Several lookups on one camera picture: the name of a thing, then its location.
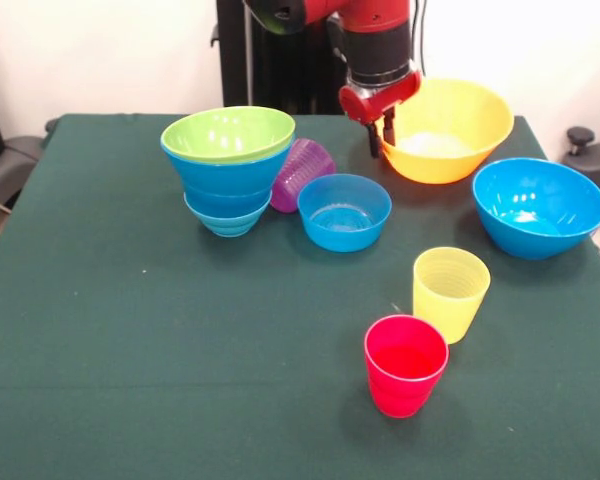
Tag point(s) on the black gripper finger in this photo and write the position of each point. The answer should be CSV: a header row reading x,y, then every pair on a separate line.
x,y
374,142
389,127

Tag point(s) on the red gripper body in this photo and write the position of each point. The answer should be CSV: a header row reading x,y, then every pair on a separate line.
x,y
367,102

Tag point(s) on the large yellow plastic bowl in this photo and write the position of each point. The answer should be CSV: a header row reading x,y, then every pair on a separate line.
x,y
450,150

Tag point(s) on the purple plastic cup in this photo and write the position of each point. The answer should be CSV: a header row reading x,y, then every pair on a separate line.
x,y
300,175

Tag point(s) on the small blue flat-bottomed bowl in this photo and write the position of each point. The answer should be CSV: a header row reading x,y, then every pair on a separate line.
x,y
225,207
345,220

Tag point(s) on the large green plastic bowl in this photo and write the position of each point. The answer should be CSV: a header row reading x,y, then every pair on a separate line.
x,y
225,132

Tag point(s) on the large blue plastic bowl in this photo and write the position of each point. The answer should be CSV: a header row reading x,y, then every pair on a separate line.
x,y
225,175
540,210

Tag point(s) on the red plastic cup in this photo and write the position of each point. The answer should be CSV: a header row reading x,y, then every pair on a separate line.
x,y
405,370

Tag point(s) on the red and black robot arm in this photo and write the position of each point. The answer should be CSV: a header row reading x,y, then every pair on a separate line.
x,y
375,45

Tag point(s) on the small teal plastic bowl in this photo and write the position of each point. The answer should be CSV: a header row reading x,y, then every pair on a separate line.
x,y
225,225

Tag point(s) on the yellow ribbed plastic cup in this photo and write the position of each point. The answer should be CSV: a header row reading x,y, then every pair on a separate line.
x,y
450,300

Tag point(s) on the dark green tablecloth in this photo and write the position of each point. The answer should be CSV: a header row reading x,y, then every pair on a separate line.
x,y
300,440

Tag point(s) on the grey pedestal foot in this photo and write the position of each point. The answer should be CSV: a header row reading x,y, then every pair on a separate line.
x,y
595,160
10,160

